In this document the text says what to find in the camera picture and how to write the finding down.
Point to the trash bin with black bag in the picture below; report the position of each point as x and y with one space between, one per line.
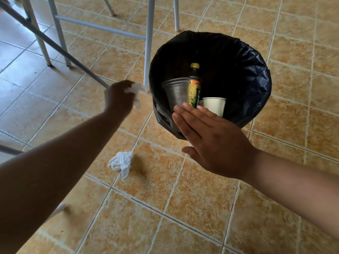
235 71

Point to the grey metal pole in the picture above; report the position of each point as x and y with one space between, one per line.
53 44
10 150

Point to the person's right thumb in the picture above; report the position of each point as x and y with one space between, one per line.
191 153

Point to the white paper cup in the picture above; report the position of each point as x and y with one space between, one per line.
214 104

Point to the person's right middle finger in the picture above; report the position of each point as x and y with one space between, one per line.
200 119

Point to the white metal furniture leg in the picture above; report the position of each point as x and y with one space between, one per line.
37 31

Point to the person's left forearm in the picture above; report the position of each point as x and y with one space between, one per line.
53 177

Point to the person's right hand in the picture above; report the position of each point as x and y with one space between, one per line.
219 148

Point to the clear plastic cup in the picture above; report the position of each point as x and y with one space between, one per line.
174 92

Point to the person's right forearm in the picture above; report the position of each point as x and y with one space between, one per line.
296 187

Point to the white tissue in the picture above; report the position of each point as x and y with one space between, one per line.
122 160
138 88

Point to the person's left fingers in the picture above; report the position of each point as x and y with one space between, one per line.
130 85

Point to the person's left hand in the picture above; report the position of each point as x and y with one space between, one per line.
117 99

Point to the white metal stool frame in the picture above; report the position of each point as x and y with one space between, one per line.
149 42

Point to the dark bottle with yellow cap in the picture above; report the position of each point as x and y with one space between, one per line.
194 76

